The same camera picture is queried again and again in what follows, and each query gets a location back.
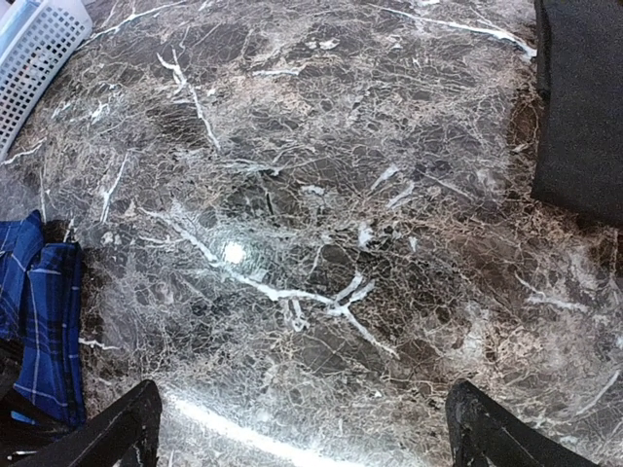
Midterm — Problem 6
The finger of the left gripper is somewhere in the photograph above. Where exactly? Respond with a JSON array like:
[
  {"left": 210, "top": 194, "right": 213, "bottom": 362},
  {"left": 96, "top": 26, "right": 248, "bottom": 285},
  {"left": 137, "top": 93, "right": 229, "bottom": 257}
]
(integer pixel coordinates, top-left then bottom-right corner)
[{"left": 1, "top": 340, "right": 72, "bottom": 452}]

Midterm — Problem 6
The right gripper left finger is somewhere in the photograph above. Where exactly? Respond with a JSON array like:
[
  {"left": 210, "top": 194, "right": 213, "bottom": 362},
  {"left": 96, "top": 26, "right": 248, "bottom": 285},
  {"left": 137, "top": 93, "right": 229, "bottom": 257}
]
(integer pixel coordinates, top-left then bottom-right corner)
[{"left": 9, "top": 379, "right": 163, "bottom": 466}]

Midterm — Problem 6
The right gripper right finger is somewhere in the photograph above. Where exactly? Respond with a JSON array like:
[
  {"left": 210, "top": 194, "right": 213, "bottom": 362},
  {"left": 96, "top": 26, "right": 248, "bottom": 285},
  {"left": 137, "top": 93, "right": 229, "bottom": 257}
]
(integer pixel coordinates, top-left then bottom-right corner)
[{"left": 445, "top": 380, "right": 594, "bottom": 466}]

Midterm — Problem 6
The blue plaid long sleeve shirt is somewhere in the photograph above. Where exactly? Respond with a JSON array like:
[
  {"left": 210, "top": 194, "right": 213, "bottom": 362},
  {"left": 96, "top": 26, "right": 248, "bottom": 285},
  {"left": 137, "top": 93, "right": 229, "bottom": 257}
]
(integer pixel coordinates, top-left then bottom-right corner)
[{"left": 1, "top": 210, "right": 86, "bottom": 428}]

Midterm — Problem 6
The black shirt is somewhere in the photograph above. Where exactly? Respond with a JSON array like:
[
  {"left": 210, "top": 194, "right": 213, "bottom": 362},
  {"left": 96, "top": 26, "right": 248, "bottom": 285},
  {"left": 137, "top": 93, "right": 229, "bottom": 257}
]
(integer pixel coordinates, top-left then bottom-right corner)
[{"left": 531, "top": 1, "right": 622, "bottom": 227}]

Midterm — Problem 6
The white plastic mesh basket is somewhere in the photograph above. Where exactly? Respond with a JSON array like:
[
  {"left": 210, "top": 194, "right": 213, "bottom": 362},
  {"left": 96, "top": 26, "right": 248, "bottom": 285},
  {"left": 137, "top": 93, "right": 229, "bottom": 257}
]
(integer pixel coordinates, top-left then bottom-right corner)
[{"left": 1, "top": 1, "right": 92, "bottom": 159}]

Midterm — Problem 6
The light blue shirt in basket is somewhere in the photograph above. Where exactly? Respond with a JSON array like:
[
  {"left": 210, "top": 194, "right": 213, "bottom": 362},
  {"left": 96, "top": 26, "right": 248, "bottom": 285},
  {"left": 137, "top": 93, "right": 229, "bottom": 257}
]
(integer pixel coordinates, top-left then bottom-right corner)
[{"left": 1, "top": 0, "right": 41, "bottom": 49}]

